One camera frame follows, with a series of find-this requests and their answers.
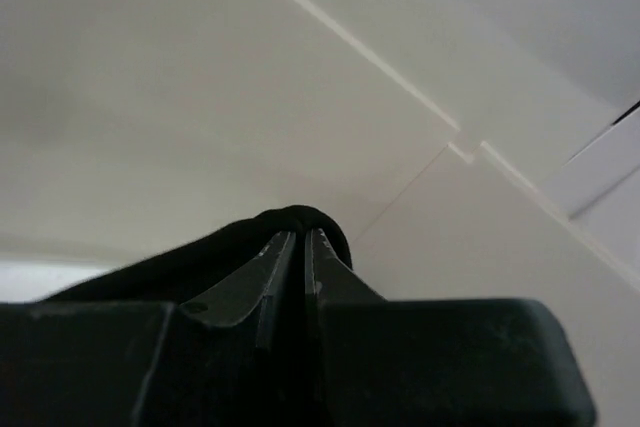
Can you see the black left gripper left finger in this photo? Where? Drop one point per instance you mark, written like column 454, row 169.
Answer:
column 127, row 363

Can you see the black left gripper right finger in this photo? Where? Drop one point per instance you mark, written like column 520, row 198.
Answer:
column 461, row 362

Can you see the black tank top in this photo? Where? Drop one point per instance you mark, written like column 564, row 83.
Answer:
column 188, row 270

